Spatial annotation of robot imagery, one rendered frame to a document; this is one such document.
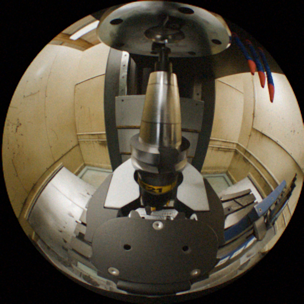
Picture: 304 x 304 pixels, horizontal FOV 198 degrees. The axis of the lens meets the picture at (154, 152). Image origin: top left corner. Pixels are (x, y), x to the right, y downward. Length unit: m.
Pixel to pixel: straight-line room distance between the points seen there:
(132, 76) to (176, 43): 0.49
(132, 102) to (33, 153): 0.94
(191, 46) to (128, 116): 0.48
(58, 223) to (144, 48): 1.02
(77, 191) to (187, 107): 1.08
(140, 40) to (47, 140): 1.06
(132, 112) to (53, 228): 1.06
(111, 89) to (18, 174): 1.02
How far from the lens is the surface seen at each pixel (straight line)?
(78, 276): 0.96
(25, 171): 1.03
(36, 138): 1.05
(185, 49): 0.17
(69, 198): 1.00
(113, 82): 0.65
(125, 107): 0.55
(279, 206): 0.29
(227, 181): 1.42
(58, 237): 0.95
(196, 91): 0.58
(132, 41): 0.15
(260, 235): 0.27
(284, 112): 1.07
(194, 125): 0.57
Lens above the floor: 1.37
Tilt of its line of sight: 27 degrees down
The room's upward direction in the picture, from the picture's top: 2 degrees clockwise
